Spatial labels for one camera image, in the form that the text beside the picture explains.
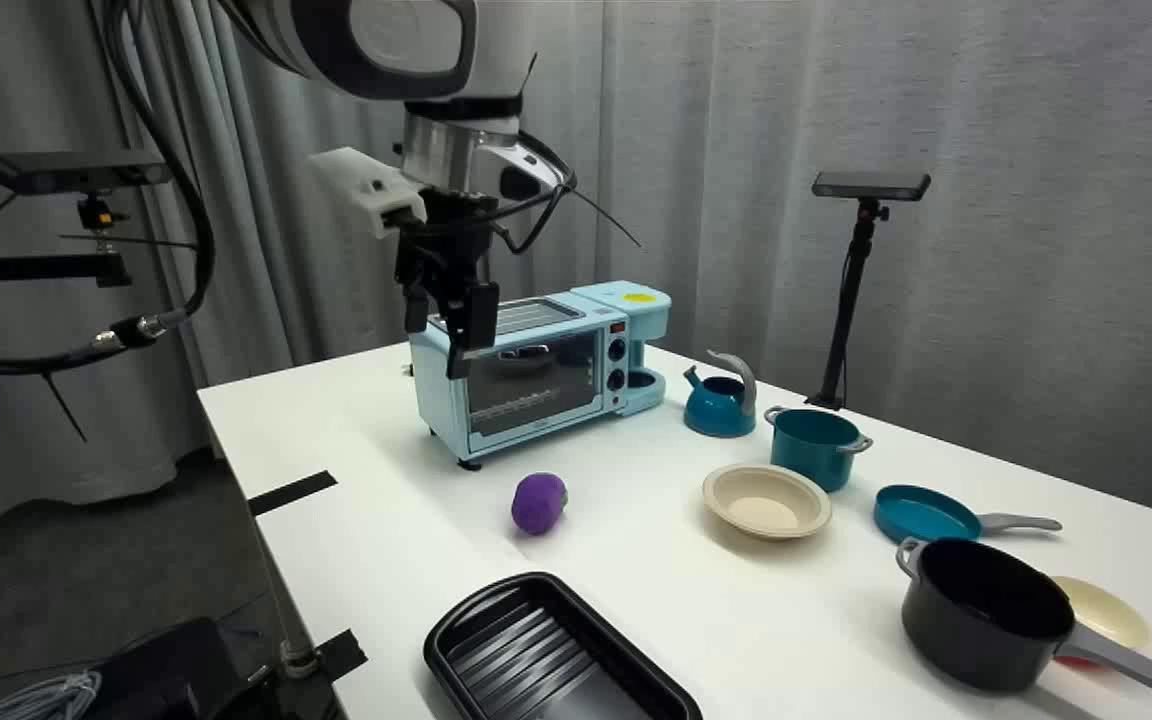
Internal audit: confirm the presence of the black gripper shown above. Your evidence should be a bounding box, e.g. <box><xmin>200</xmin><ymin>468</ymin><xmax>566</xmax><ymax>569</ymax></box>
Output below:
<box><xmin>393</xmin><ymin>189</ymin><xmax>506</xmax><ymax>384</ymax></box>

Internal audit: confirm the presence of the purple toy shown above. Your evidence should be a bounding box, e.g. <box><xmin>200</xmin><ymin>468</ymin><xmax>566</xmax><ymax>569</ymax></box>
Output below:
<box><xmin>509</xmin><ymin>468</ymin><xmax>571</xmax><ymax>538</ymax></box>

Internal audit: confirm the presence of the beige plate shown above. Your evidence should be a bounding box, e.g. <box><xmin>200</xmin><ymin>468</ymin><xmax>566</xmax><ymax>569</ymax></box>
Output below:
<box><xmin>702</xmin><ymin>461</ymin><xmax>835</xmax><ymax>542</ymax></box>

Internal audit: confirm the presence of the teal toy pot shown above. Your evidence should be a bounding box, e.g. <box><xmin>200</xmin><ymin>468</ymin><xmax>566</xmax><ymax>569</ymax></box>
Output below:
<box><xmin>764</xmin><ymin>398</ymin><xmax>877</xmax><ymax>496</ymax></box>

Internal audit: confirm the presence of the teal toy frying pan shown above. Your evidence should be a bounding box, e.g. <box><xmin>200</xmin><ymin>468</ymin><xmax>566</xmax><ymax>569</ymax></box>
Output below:
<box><xmin>873</xmin><ymin>478</ymin><xmax>1067</xmax><ymax>548</ymax></box>

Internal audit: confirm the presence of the light blue toaster oven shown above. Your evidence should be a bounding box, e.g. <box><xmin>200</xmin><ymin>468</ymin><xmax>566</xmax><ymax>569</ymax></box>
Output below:
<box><xmin>407</xmin><ymin>275</ymin><xmax>678</xmax><ymax>471</ymax></box>

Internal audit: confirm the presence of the black tape strip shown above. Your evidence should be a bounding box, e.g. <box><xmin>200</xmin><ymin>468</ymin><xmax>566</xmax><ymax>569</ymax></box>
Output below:
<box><xmin>245</xmin><ymin>468</ymin><xmax>342</xmax><ymax>520</ymax></box>

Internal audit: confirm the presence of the black grill tray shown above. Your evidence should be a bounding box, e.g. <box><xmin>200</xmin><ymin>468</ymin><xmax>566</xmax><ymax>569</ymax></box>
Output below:
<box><xmin>420</xmin><ymin>569</ymin><xmax>708</xmax><ymax>720</ymax></box>

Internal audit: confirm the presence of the black table clamp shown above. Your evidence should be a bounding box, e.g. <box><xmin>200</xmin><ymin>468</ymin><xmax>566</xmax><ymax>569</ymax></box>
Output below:
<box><xmin>275</xmin><ymin>627</ymin><xmax>372</xmax><ymax>688</ymax></box>

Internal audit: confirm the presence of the black tripod stand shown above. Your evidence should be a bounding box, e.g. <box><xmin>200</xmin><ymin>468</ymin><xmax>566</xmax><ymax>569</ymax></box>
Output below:
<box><xmin>809</xmin><ymin>194</ymin><xmax>898</xmax><ymax>413</ymax></box>

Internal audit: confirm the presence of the grey curtain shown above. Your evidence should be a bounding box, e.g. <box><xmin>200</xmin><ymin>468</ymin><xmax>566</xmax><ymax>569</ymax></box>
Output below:
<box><xmin>0</xmin><ymin>0</ymin><xmax>1152</xmax><ymax>529</ymax></box>

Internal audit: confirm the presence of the small beige orange dish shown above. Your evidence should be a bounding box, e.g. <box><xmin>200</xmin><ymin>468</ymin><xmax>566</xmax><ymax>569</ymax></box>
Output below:
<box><xmin>1047</xmin><ymin>573</ymin><xmax>1152</xmax><ymax>662</ymax></box>

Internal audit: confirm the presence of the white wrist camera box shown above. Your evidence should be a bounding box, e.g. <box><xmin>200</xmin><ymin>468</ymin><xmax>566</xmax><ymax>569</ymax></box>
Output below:
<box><xmin>308</xmin><ymin>143</ymin><xmax>431</xmax><ymax>244</ymax></box>

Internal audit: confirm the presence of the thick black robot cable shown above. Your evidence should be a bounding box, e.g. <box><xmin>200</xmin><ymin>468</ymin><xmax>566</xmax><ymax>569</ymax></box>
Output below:
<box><xmin>0</xmin><ymin>0</ymin><xmax>222</xmax><ymax>384</ymax></box>

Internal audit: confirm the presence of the black camera bar on arm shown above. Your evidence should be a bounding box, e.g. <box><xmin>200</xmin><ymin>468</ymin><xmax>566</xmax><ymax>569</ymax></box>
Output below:
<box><xmin>0</xmin><ymin>148</ymin><xmax>178</xmax><ymax>192</ymax></box>

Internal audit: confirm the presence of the black camera bar on tripod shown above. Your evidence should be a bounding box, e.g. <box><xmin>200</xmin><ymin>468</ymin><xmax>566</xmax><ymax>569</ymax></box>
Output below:
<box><xmin>809</xmin><ymin>169</ymin><xmax>937</xmax><ymax>207</ymax></box>

